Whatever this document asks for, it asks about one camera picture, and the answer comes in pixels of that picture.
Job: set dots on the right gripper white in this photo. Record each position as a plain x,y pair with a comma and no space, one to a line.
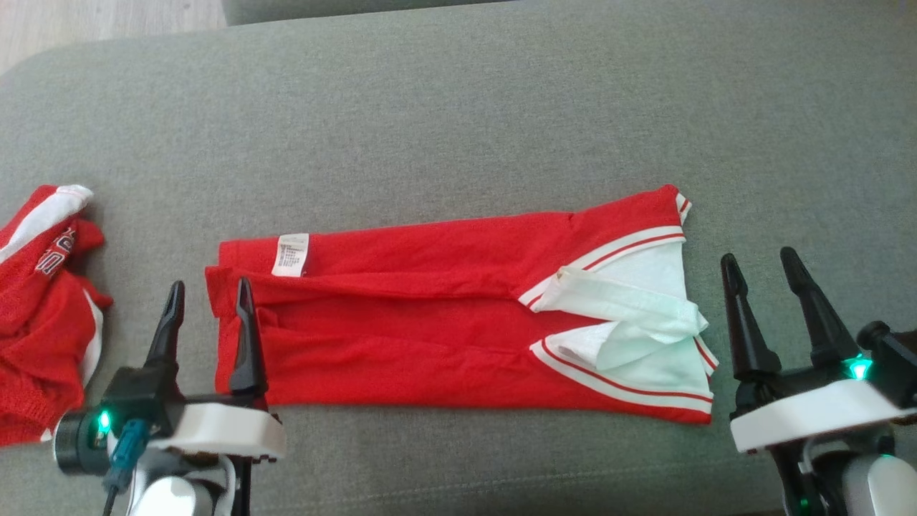
809,416

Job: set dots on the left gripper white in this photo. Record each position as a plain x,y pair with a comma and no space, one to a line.
222,430

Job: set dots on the red white v-neck shirt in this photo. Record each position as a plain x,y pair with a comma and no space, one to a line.
430,344

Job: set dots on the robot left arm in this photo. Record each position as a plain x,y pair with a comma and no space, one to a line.
172,498

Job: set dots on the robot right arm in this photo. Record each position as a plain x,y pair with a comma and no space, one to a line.
881,487

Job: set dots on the red mesh shorts white trim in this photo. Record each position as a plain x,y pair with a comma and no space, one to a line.
43,337

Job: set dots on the large grey sofa seat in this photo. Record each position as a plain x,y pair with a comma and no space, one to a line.
458,129

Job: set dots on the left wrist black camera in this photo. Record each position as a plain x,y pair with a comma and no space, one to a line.
129,408

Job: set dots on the wrist black camera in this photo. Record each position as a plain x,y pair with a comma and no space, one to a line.
129,408
892,362

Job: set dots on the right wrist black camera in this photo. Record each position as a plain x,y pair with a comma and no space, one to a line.
892,362

